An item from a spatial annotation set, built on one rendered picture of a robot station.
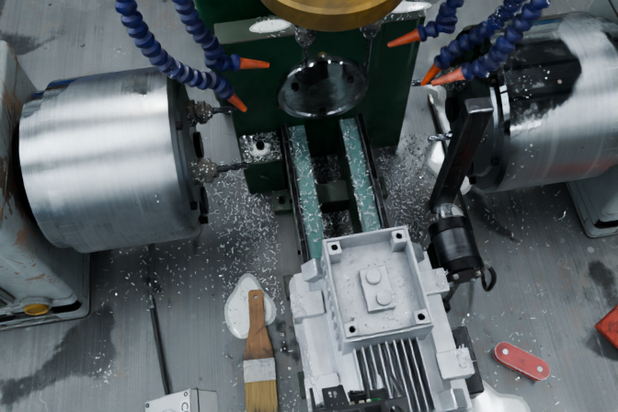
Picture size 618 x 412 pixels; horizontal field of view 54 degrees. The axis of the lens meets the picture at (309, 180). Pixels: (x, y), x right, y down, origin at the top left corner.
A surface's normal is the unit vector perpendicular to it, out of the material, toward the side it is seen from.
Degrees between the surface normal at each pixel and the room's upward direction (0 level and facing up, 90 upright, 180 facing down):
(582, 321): 0
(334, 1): 0
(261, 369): 0
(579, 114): 43
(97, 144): 21
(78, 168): 36
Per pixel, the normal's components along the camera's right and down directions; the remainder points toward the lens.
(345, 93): 0.15, 0.87
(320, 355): -0.01, -0.48
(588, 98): 0.07, 0.11
